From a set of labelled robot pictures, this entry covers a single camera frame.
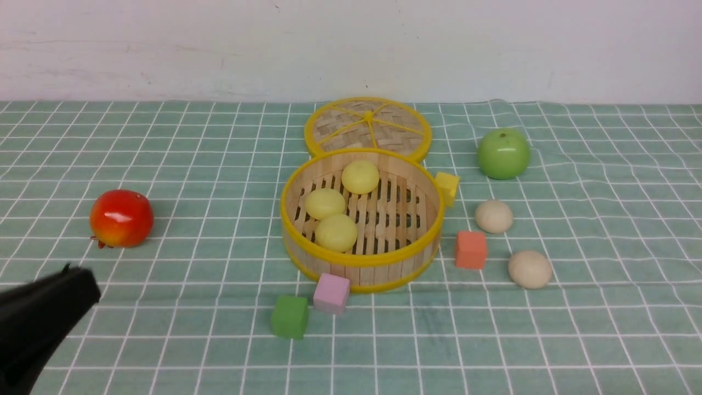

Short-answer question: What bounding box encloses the white bun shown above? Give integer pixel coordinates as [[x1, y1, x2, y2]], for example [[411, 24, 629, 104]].
[[507, 250, 553, 289], [474, 199, 514, 234]]

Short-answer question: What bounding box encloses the orange cube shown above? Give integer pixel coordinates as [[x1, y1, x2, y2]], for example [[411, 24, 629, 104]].
[[455, 230, 488, 270]]

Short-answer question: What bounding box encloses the green apple toy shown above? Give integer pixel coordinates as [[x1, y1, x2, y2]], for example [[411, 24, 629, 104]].
[[477, 128, 531, 180]]

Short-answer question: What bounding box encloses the green cube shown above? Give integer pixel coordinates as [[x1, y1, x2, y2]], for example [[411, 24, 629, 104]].
[[271, 295, 309, 339]]

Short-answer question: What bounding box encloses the yellow bun front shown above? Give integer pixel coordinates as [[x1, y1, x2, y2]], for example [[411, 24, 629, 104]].
[[341, 160, 380, 195]]

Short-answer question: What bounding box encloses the yellow bun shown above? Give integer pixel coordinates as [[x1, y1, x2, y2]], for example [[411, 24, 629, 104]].
[[341, 160, 380, 195], [305, 188, 346, 221], [314, 213, 358, 253]]

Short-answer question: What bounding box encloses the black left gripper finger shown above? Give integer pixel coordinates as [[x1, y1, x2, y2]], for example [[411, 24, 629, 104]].
[[1, 263, 102, 394]]

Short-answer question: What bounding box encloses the bamboo steamer tray yellow rim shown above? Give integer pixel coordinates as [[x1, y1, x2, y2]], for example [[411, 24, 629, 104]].
[[279, 148, 445, 293]]

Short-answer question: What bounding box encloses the woven bamboo steamer lid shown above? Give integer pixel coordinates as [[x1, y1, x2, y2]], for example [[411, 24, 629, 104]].
[[304, 97, 432, 162]]

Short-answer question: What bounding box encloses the green checkered tablecloth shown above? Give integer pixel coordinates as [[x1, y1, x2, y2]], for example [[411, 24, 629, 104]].
[[1, 100, 701, 394]]

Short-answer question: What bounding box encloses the yellow cube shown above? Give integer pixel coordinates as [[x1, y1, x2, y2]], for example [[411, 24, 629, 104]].
[[435, 172, 460, 207]]

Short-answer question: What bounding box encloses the red pomegranate toy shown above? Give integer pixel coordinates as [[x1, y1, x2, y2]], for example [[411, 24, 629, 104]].
[[89, 189, 155, 249]]

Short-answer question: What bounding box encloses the pink cube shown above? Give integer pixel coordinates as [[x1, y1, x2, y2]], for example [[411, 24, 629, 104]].
[[313, 273, 350, 315]]

